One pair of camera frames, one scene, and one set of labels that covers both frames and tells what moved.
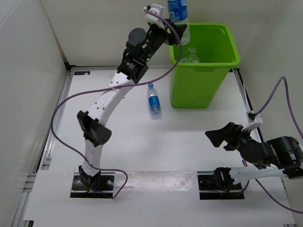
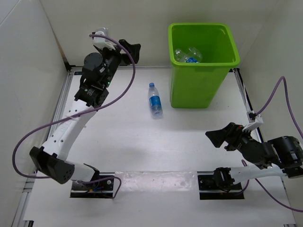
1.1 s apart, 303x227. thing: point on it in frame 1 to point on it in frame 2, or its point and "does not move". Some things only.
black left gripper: (170, 39) to (126, 59)
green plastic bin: (204, 64) does not move
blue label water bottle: (154, 102) does not move
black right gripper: (217, 136) does not move
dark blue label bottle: (178, 12) to (182, 56)
